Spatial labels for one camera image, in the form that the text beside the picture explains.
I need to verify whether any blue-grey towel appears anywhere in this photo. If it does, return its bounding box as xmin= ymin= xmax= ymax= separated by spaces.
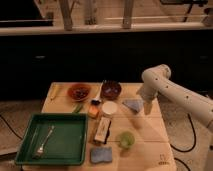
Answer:
xmin=122 ymin=99 xmax=143 ymax=113

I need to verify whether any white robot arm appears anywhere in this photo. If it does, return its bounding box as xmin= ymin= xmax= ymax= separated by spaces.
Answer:
xmin=137 ymin=64 xmax=213 ymax=133

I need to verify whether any white round lid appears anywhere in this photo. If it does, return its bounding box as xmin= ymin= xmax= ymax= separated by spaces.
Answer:
xmin=101 ymin=101 xmax=118 ymax=116

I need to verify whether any green plastic cup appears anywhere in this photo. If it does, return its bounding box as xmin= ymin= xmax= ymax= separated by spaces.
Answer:
xmin=119 ymin=131 xmax=135 ymax=149

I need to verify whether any dark brown bowl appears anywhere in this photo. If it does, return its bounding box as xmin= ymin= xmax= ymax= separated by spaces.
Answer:
xmin=101 ymin=80 xmax=122 ymax=100

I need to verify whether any white and brown box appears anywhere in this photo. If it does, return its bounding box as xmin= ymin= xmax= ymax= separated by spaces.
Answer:
xmin=94 ymin=117 xmax=111 ymax=143

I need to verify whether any white brush with black head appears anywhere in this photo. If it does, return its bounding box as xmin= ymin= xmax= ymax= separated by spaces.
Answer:
xmin=91 ymin=84 xmax=103 ymax=105

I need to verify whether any orange sponge block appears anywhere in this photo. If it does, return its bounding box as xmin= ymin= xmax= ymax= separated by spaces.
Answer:
xmin=88 ymin=105 xmax=100 ymax=118

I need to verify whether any blue sponge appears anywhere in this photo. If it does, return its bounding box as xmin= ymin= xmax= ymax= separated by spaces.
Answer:
xmin=90 ymin=147 xmax=112 ymax=164

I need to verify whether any orange plate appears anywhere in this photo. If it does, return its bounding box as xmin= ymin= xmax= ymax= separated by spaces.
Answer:
xmin=67 ymin=83 xmax=91 ymax=102

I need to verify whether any green chili pepper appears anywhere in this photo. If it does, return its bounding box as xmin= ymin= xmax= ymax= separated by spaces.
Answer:
xmin=72 ymin=104 xmax=83 ymax=114

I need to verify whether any yellow banana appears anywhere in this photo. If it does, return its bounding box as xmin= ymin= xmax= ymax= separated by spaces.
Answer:
xmin=50 ymin=84 xmax=60 ymax=101

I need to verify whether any green plastic tray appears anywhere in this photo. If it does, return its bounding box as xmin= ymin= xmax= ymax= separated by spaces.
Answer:
xmin=15 ymin=113 xmax=88 ymax=166

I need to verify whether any silver fork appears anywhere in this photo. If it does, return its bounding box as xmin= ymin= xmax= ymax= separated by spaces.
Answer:
xmin=34 ymin=126 xmax=54 ymax=158

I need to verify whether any black cable on floor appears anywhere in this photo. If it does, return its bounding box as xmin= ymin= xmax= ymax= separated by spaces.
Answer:
xmin=169 ymin=113 xmax=198 ymax=154

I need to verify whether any black cable left floor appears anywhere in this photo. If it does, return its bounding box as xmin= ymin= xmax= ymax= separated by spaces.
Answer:
xmin=0 ymin=114 xmax=24 ymax=141

